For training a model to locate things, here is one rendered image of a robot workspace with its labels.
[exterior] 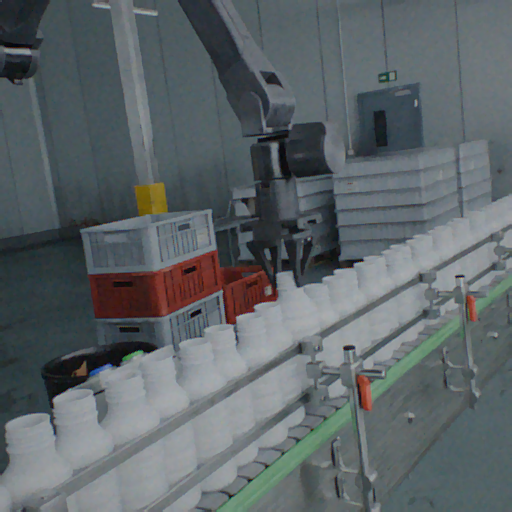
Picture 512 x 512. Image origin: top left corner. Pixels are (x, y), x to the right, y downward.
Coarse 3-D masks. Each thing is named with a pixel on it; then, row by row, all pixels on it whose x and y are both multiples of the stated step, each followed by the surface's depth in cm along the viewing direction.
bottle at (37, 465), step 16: (32, 416) 65; (48, 416) 64; (16, 432) 62; (32, 432) 62; (48, 432) 63; (16, 448) 62; (32, 448) 62; (48, 448) 63; (16, 464) 62; (32, 464) 62; (48, 464) 63; (64, 464) 64; (0, 480) 63; (16, 480) 62; (32, 480) 62; (48, 480) 62; (64, 480) 63; (16, 496) 61
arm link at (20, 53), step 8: (8, 48) 123; (16, 48) 125; (24, 48) 126; (8, 56) 123; (16, 56) 125; (24, 56) 126; (8, 64) 124; (16, 64) 125; (24, 64) 126; (8, 72) 125; (16, 72) 126; (24, 72) 128; (16, 80) 128
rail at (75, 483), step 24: (480, 240) 163; (408, 288) 128; (360, 312) 112; (240, 384) 84; (192, 408) 77; (288, 408) 93; (168, 432) 74; (264, 432) 88; (120, 456) 68; (216, 456) 81; (72, 480) 63; (192, 480) 77; (168, 504) 73
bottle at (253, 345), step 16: (240, 320) 91; (256, 320) 91; (240, 336) 91; (256, 336) 91; (240, 352) 91; (256, 352) 90; (272, 352) 91; (256, 384) 90; (272, 384) 91; (256, 400) 91; (272, 400) 91; (256, 416) 91; (272, 432) 91
